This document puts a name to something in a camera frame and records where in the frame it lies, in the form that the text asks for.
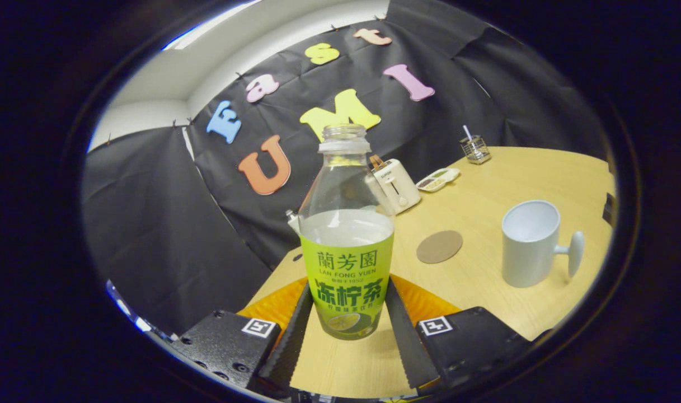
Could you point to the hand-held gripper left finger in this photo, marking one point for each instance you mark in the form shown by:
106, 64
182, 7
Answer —
290, 347

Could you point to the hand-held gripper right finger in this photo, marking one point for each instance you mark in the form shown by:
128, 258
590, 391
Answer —
407, 347

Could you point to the green label juice bottle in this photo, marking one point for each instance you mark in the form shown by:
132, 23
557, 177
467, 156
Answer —
346, 268

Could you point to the round brown coaster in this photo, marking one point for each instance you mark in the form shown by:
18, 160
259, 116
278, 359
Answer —
440, 247

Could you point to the white cup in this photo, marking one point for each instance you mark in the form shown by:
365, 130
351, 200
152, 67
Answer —
527, 252

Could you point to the small white green bottle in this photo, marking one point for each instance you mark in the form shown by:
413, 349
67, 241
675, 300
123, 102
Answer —
292, 221

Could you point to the white toaster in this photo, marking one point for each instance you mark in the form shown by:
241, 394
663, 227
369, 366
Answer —
399, 187

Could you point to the white divided snack tray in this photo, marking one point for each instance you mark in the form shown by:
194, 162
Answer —
438, 179

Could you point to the bread slice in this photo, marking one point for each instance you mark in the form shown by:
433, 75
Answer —
376, 162

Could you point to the wooden table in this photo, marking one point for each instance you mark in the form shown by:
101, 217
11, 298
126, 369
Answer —
513, 173

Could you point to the white straw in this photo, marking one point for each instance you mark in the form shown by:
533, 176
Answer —
467, 132

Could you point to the black block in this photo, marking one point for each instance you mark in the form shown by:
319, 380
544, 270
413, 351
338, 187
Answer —
610, 210

